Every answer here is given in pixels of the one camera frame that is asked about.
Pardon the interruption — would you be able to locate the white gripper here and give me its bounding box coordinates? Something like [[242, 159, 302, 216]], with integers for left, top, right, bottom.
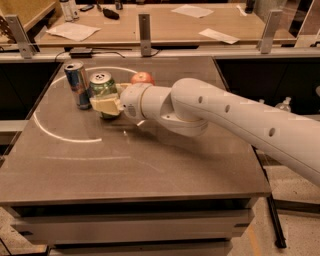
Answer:
[[90, 83, 151, 121]]

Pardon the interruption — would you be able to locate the green soda can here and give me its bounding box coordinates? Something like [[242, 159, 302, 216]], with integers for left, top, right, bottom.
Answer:
[[89, 71, 120, 119]]

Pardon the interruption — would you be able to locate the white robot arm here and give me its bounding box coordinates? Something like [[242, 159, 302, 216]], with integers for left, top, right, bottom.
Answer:
[[90, 78, 320, 186]]

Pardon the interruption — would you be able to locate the blue silver redbull can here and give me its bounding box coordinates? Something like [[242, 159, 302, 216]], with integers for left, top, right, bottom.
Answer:
[[64, 61, 91, 110]]

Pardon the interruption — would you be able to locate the red orange apple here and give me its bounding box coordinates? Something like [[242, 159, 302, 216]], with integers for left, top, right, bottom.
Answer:
[[131, 72, 155, 85]]

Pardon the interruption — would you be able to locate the white paper sheet left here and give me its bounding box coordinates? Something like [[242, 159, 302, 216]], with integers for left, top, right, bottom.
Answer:
[[47, 22, 99, 42]]

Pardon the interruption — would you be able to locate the white paper sheet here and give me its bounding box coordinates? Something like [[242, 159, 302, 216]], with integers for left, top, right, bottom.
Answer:
[[47, 22, 99, 42], [200, 28, 240, 45], [173, 4, 213, 18]]

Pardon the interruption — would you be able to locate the black computer mouse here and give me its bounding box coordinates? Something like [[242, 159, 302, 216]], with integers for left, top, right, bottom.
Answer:
[[103, 8, 120, 20]]

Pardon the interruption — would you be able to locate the black phone on desk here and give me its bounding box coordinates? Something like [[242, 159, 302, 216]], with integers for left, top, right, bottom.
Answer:
[[79, 5, 94, 12]]

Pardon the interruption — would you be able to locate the white bottle on desk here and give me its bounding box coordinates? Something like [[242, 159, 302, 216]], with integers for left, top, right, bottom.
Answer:
[[59, 0, 79, 22]]

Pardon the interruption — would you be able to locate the white paper sheet top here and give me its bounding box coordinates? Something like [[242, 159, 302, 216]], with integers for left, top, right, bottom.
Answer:
[[173, 4, 213, 18]]

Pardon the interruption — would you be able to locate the white paper sheet right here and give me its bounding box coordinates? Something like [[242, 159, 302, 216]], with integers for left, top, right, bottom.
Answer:
[[200, 28, 240, 45]]

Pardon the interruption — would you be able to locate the white drawer cabinet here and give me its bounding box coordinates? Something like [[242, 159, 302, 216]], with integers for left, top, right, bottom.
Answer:
[[8, 197, 256, 256]]

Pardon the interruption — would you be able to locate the right clear sanitizer bottle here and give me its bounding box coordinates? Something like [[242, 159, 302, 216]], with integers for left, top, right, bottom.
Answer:
[[276, 97, 291, 112]]

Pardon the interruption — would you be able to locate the middle metal bracket post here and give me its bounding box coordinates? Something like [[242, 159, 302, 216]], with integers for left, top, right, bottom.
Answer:
[[138, 14, 152, 57]]

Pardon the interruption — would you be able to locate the metal bracket post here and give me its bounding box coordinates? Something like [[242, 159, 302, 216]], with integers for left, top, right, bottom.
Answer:
[[138, 14, 152, 57], [257, 9, 282, 54], [5, 14, 36, 59]]

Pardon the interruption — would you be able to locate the left metal bracket post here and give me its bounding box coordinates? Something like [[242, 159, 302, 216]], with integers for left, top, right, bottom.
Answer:
[[5, 14, 36, 59]]

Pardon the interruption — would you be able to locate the right metal bracket post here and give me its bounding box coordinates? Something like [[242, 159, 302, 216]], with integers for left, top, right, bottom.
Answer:
[[257, 9, 282, 54]]

